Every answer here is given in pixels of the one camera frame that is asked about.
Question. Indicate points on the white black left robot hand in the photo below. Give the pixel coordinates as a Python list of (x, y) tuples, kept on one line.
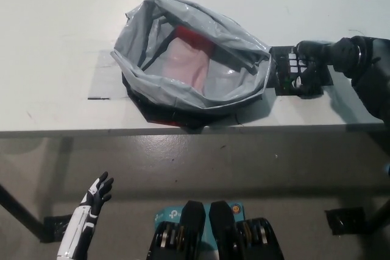
[(91, 208)]

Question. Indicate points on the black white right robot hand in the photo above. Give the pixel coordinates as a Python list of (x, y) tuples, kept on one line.
[(320, 54)]

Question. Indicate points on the rubik's cube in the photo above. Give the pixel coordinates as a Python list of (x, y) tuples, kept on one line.
[(294, 63)]

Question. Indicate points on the grey plastic bag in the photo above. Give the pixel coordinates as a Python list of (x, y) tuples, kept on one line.
[(167, 94)]

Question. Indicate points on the black tape square marker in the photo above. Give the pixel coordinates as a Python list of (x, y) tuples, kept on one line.
[(278, 68)]

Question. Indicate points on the black table leg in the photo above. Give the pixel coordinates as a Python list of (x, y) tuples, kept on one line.
[(381, 211), (18, 208)]

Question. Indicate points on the teal tp-link box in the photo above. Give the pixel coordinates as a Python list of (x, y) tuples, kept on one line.
[(166, 214)]

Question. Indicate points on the black ribbed robot torso block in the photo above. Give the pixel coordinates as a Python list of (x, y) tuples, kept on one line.
[(231, 229), (186, 229)]

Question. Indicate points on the clear tape patch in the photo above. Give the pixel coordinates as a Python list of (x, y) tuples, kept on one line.
[(102, 77)]

